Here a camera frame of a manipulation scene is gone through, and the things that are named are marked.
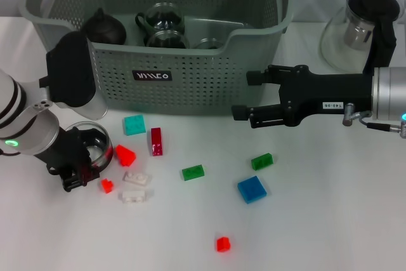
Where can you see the glass teacup with black base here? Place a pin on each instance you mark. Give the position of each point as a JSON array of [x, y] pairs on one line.
[[166, 40], [100, 145], [161, 17], [207, 44]]

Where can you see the white flat toy brick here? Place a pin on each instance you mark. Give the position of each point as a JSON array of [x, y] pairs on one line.
[[133, 197], [137, 178]]

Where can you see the grey perforated storage bin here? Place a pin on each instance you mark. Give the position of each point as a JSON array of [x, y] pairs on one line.
[[206, 87]]

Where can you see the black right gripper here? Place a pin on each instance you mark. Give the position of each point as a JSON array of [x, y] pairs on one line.
[[317, 93]]

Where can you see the teal toy brick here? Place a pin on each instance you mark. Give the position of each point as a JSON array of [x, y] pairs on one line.
[[134, 125]]

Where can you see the blue square toy brick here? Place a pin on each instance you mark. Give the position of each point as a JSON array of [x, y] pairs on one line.
[[252, 190]]

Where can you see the black ceramic teapot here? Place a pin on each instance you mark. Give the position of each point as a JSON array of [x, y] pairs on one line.
[[103, 31]]

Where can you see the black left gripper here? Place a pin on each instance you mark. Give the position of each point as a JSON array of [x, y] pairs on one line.
[[63, 153]]

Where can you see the red sloped toy brick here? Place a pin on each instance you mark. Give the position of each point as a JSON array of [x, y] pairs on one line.
[[126, 156]]

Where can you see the dark red toy brick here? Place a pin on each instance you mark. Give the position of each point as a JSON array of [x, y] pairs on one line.
[[157, 141]]

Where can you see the small red toy brick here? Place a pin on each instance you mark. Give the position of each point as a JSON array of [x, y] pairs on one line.
[[223, 244], [107, 186]]

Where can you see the green toy brick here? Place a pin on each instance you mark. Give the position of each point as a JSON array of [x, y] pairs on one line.
[[262, 161], [193, 173]]

